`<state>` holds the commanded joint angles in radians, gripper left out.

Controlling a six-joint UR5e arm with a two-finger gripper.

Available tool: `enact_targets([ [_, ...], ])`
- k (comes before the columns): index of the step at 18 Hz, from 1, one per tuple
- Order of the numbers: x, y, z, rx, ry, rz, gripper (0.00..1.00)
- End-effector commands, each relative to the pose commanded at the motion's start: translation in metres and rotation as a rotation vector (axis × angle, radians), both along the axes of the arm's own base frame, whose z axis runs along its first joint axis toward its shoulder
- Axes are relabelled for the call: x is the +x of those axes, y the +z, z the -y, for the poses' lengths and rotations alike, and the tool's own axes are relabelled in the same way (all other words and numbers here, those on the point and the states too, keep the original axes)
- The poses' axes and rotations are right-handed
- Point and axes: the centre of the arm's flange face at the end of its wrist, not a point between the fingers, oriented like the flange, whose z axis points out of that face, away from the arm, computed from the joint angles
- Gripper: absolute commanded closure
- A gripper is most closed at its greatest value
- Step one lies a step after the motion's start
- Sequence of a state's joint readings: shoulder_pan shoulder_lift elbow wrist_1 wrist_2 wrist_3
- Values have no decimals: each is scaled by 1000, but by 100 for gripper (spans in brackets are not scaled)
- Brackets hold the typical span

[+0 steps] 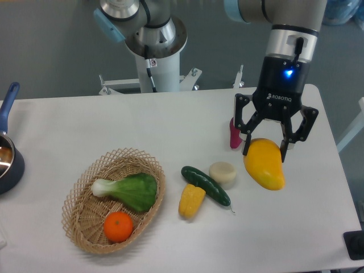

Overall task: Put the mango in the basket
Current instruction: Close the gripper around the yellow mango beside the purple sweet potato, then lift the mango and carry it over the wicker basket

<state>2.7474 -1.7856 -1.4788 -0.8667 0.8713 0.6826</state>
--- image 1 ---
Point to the pink magenta vegetable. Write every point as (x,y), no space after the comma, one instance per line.
(235,139)

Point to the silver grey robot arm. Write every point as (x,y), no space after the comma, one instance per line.
(156,38)

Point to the yellow corn piece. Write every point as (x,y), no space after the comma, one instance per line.
(191,200)

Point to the woven wicker basket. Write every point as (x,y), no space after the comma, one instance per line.
(84,214)

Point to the orange tangerine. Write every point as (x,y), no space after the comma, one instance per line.
(118,227)

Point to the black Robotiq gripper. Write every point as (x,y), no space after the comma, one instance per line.
(280,88)

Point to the dark green cucumber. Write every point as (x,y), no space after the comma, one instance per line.
(200,179)

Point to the dark blue saucepan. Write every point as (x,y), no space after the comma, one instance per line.
(12,161)

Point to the yellow orange mango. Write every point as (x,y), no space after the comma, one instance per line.
(264,164)

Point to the cream round cake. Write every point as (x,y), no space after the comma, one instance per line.
(223,173)

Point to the black device at edge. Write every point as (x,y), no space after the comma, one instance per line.
(354,244)

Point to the blue plastic bag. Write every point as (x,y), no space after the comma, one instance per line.
(339,12)

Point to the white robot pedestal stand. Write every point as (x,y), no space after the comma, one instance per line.
(154,75)

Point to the white frame at right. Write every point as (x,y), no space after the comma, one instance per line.
(352,130)

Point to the green bok choy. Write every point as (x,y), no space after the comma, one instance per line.
(137,192)

